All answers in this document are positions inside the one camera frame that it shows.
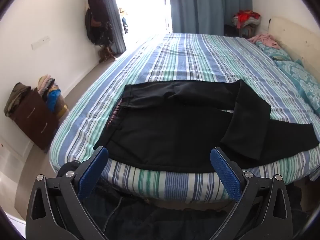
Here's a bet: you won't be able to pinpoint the black pants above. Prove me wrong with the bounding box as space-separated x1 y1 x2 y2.
95 80 319 173

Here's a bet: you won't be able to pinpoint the brown drawer cabinet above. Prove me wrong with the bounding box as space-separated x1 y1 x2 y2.
11 90 59 152

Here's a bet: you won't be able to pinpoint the colourful folded clothes stack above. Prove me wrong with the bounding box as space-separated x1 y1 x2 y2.
37 75 68 120

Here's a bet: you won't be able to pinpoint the olive garment on cabinet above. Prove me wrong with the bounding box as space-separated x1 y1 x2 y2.
4 82 31 117

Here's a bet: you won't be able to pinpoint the teal patterned pillow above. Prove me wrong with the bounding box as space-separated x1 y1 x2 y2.
254 41 319 116

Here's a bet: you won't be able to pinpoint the pink cloth on pillow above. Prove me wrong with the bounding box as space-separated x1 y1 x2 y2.
248 34 281 49

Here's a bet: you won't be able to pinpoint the cream headboard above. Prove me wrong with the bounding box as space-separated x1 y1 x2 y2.
268 17 320 80

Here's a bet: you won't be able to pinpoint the striped bed with cover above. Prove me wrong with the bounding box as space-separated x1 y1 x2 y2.
49 34 319 203

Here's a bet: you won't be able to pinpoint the dark coats on rack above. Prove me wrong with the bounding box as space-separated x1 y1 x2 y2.
85 0 113 47

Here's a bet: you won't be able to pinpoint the red clothes pile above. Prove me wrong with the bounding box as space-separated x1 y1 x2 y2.
232 10 261 29

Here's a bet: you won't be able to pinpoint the blue curtain right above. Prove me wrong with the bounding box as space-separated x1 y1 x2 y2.
170 0 253 36

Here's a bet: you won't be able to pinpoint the blue curtain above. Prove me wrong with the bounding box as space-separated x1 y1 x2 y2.
170 0 253 36
104 0 126 54

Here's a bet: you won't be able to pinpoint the blue curtain left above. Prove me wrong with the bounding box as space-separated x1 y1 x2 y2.
104 0 126 54

